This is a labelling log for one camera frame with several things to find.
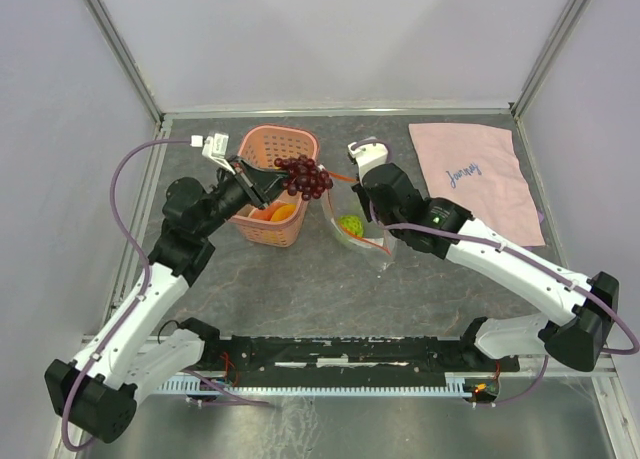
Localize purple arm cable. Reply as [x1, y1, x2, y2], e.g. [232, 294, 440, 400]
[59, 135, 274, 453]
[367, 143, 640, 410]

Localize light blue cable duct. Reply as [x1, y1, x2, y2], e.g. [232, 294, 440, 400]
[154, 374, 472, 398]

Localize dark red toy grapes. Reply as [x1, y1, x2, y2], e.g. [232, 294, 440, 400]
[274, 155, 333, 201]

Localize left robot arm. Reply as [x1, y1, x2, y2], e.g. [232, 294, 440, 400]
[45, 157, 288, 452]

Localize green toy fruit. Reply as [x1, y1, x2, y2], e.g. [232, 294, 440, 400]
[339, 215, 364, 238]

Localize pink plastic basket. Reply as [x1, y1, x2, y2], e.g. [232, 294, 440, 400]
[229, 125, 319, 248]

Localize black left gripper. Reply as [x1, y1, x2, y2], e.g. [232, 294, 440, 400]
[196, 155, 298, 238]

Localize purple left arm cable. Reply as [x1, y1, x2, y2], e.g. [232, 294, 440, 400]
[59, 135, 274, 453]

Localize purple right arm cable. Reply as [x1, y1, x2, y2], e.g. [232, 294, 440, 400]
[367, 143, 640, 410]

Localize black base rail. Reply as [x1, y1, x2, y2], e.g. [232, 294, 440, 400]
[176, 318, 520, 387]

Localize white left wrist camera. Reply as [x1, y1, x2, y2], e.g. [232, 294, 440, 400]
[190, 132, 229, 167]

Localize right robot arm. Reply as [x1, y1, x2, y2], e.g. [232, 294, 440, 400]
[354, 163, 619, 372]

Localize pink cloth with writing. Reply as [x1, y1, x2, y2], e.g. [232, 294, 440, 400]
[409, 123, 545, 248]

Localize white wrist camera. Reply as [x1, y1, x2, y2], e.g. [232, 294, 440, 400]
[347, 137, 391, 177]
[190, 132, 229, 167]

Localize toy peach slice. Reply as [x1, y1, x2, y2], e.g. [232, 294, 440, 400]
[249, 204, 280, 221]

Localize clear zip top bag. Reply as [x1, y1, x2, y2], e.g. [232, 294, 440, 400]
[321, 172, 397, 271]

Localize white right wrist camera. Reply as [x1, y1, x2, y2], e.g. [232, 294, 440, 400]
[347, 137, 391, 177]

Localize orange toy fruit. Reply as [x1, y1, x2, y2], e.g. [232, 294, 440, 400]
[270, 204, 296, 222]

